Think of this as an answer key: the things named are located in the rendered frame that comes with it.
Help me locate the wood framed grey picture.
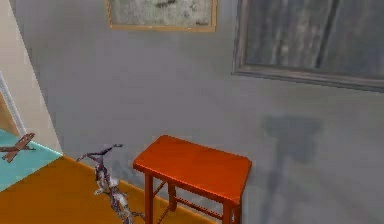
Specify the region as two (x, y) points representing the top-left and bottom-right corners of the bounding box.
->
(105, 0), (219, 33)

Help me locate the brown toy airplane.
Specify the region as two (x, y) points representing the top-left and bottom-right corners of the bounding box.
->
(0, 132), (37, 164)

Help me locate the grey framed dark picture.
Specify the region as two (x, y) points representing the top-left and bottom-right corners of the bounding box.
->
(231, 0), (384, 94)

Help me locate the red wooden stool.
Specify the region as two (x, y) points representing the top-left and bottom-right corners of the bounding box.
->
(132, 134), (253, 224)

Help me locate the white door frame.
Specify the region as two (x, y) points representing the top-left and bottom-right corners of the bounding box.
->
(0, 70), (28, 138)

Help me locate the grey toy bicycle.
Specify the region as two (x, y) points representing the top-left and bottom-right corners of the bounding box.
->
(76, 143), (146, 224)

